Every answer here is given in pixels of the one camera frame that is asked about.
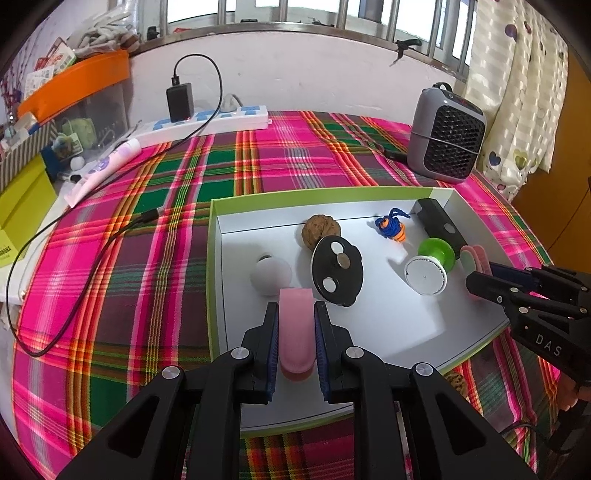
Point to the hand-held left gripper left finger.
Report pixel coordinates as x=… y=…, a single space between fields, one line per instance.
x=272 y=346

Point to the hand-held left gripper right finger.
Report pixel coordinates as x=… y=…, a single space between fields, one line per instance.
x=321 y=346

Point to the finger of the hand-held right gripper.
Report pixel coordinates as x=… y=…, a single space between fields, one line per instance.
x=489 y=284
x=512 y=276

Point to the small pink plastic clip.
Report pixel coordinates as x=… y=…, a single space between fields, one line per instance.
x=473 y=258

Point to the pink plastic case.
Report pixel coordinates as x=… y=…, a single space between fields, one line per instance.
x=298 y=323

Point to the black oval disc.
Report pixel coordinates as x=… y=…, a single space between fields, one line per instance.
x=344 y=277

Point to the green and white cardboard box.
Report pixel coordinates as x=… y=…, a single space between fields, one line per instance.
x=392 y=323

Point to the black rectangular block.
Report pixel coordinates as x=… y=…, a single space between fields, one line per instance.
x=436 y=219

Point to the brown walnut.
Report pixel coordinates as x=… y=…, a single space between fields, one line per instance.
x=459 y=385
x=321 y=230

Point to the person's right hand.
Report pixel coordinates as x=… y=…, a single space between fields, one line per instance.
x=570 y=394

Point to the green and white spool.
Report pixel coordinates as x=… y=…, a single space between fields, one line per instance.
x=429 y=272

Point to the white ball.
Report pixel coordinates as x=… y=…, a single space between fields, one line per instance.
x=271 y=275

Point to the wooden cabinet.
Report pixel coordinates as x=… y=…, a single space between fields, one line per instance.
x=568 y=184

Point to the plaid tablecloth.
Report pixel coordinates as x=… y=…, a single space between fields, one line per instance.
x=138 y=300

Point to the grey fan heater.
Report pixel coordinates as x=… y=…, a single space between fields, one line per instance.
x=445 y=138

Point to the cream heart-print curtain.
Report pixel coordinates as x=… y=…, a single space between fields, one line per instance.
x=521 y=92

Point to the white and blue power strip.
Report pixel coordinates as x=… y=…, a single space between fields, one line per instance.
x=240 y=117

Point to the pink and white tube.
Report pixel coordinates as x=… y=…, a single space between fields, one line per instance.
x=99 y=168

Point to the black clip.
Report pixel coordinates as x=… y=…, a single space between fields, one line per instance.
x=406 y=46

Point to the black charger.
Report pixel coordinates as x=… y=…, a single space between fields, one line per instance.
x=180 y=101

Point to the yellow-green box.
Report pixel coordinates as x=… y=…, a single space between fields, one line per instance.
x=23 y=198

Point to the metal window grille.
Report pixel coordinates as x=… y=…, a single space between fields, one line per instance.
x=341 y=11

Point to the grey striped box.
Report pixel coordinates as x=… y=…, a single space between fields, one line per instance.
x=23 y=147

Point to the clear storage box orange lid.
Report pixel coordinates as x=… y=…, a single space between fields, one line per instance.
x=78 y=83

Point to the small black object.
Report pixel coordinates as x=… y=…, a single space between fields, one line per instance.
x=151 y=32

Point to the white work gloves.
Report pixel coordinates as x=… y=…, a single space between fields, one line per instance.
x=99 y=30

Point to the printed paper packets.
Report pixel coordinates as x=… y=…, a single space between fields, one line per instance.
x=46 y=64

